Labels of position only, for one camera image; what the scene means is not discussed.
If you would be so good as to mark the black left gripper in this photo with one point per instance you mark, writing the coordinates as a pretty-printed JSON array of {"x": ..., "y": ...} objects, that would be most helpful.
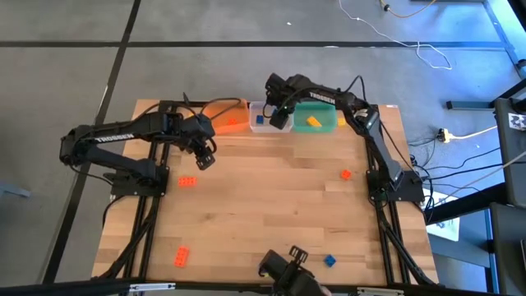
[{"x": 199, "y": 131}]

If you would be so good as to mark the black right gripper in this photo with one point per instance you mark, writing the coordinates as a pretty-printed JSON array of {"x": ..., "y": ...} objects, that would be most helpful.
[{"x": 281, "y": 92}]

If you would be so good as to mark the small blue square block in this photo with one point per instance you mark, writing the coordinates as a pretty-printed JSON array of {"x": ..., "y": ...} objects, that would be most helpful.
[
  {"x": 259, "y": 119},
  {"x": 330, "y": 260}
]

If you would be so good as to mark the long orange block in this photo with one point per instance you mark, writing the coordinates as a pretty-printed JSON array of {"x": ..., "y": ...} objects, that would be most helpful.
[
  {"x": 187, "y": 181},
  {"x": 181, "y": 256}
]

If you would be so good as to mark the yellow toy block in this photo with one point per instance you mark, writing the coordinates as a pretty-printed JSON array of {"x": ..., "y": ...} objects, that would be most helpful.
[
  {"x": 314, "y": 121},
  {"x": 341, "y": 121}
]

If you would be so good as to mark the small orange square block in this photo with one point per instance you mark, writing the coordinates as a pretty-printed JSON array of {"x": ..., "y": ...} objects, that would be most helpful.
[
  {"x": 232, "y": 121},
  {"x": 346, "y": 174}
]

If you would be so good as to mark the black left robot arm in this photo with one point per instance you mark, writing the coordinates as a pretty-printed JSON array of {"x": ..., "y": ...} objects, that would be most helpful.
[{"x": 111, "y": 137}]

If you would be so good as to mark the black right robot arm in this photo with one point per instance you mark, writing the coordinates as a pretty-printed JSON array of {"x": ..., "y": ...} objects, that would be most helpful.
[{"x": 320, "y": 95}]

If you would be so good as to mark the clear plastic bin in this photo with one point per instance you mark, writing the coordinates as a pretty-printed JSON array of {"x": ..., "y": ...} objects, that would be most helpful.
[{"x": 259, "y": 128}]

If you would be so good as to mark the green plastic bin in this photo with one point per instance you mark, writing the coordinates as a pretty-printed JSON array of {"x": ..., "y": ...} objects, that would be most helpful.
[{"x": 324, "y": 127}]

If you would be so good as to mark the orange plastic bin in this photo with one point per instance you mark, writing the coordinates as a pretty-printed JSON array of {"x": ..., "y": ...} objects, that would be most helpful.
[{"x": 236, "y": 113}]

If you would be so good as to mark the white power strip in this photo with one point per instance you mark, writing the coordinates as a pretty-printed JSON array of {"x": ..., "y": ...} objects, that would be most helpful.
[{"x": 444, "y": 133}]

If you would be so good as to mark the black floor bar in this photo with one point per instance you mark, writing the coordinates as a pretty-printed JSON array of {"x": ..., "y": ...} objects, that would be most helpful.
[{"x": 468, "y": 105}]

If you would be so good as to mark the black crossbar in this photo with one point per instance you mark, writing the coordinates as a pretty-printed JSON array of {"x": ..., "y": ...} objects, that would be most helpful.
[{"x": 61, "y": 288}]

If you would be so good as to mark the grey floor object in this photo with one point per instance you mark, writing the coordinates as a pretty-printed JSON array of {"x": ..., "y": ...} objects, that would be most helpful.
[{"x": 14, "y": 191}]

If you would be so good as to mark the white paper sheet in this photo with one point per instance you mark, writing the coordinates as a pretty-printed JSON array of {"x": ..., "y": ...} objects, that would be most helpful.
[{"x": 446, "y": 226}]

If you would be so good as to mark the black diagonal beam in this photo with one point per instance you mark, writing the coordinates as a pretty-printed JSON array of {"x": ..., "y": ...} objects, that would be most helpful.
[{"x": 464, "y": 203}]

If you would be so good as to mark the black side table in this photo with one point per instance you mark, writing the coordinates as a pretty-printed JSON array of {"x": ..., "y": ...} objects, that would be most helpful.
[{"x": 511, "y": 164}]

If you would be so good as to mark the black and white marker tag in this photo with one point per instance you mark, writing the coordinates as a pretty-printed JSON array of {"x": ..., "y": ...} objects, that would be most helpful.
[{"x": 517, "y": 120}]

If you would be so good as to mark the dark grey cabinet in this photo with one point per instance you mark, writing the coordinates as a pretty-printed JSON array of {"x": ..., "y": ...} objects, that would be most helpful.
[{"x": 509, "y": 246}]

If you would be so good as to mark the silver aluminium bracket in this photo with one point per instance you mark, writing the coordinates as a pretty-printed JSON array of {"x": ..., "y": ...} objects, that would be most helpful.
[
  {"x": 380, "y": 292},
  {"x": 152, "y": 286}
]

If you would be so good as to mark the grey metal frame leg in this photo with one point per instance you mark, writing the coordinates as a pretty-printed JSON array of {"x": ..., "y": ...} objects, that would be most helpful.
[{"x": 503, "y": 37}]

